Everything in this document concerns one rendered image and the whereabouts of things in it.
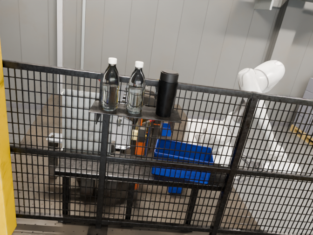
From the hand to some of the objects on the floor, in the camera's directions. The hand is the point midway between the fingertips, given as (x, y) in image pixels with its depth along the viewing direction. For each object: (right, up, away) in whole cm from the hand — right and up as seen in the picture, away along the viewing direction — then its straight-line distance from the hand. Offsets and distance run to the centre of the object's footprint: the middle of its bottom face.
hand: (227, 166), depth 164 cm
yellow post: (-132, -90, -8) cm, 160 cm away
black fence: (-55, -96, +6) cm, 111 cm away
